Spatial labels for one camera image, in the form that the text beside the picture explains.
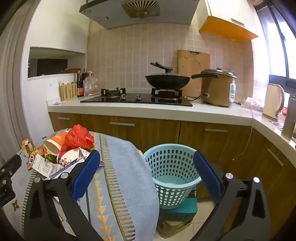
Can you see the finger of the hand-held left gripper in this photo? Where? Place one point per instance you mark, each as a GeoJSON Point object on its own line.
{"type": "Point", "coordinates": [10, 164]}

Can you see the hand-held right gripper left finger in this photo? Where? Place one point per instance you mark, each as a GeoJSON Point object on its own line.
{"type": "Point", "coordinates": [85, 172]}

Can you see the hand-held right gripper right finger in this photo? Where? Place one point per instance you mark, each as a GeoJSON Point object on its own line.
{"type": "Point", "coordinates": [207, 176]}

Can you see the red plastic bag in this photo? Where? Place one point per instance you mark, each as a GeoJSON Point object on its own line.
{"type": "Point", "coordinates": [77, 139]}

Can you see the orange paper cup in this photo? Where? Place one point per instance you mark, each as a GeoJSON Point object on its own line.
{"type": "Point", "coordinates": [55, 141]}

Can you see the light blue perforated basket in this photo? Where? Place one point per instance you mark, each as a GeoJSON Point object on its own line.
{"type": "Point", "coordinates": [161, 185]}

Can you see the panda print snack packet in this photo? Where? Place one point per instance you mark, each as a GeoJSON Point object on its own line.
{"type": "Point", "coordinates": [31, 161]}

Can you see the panda print paper cup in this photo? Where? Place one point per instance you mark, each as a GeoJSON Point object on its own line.
{"type": "Point", "coordinates": [66, 158]}

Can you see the colourful puzzle cube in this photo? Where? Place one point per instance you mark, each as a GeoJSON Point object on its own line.
{"type": "Point", "coordinates": [27, 146]}

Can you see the white paper receipt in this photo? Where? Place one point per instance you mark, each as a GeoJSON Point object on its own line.
{"type": "Point", "coordinates": [42, 165]}

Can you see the orange snack packet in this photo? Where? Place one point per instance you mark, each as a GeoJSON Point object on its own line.
{"type": "Point", "coordinates": [40, 151]}

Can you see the teal cardboard box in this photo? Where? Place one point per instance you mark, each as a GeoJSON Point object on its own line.
{"type": "Point", "coordinates": [185, 207]}

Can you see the dark green vegetable leaf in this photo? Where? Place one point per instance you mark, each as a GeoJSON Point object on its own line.
{"type": "Point", "coordinates": [49, 158]}

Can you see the blue patterned tablecloth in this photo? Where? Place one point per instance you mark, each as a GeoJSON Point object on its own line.
{"type": "Point", "coordinates": [124, 176]}

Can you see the dark olive box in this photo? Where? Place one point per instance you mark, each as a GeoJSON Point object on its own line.
{"type": "Point", "coordinates": [173, 226]}

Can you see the wooden kitchen base cabinet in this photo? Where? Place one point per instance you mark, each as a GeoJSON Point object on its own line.
{"type": "Point", "coordinates": [157, 133]}

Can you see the beige utensil basket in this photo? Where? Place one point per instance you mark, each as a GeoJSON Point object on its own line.
{"type": "Point", "coordinates": [67, 91]}

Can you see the dark sauce bottle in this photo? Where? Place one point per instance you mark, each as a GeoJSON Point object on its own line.
{"type": "Point", "coordinates": [80, 89]}

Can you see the brown rice cooker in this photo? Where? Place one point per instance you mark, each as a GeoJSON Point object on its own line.
{"type": "Point", "coordinates": [215, 92]}

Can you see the clear plastic bag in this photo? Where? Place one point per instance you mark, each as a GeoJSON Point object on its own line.
{"type": "Point", "coordinates": [91, 87]}

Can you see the crumpled clear food bag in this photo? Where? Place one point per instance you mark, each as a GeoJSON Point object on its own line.
{"type": "Point", "coordinates": [254, 104]}

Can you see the black gas stove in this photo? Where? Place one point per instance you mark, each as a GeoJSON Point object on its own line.
{"type": "Point", "coordinates": [138, 99]}

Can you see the grey metal bottle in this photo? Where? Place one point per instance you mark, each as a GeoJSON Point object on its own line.
{"type": "Point", "coordinates": [289, 120]}

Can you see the cream electric kettle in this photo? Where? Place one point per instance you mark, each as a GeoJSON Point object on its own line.
{"type": "Point", "coordinates": [272, 102]}

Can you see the black wok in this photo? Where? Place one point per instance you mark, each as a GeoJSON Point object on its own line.
{"type": "Point", "coordinates": [166, 81]}

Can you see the black wok lid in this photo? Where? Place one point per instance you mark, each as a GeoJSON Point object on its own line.
{"type": "Point", "coordinates": [164, 69]}

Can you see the dark framed window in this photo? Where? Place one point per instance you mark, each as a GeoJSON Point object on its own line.
{"type": "Point", "coordinates": [277, 46]}

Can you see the grey range hood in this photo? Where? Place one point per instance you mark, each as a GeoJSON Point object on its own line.
{"type": "Point", "coordinates": [104, 11]}

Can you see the orange and white wall cabinet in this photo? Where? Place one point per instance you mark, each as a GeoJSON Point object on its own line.
{"type": "Point", "coordinates": [226, 16]}

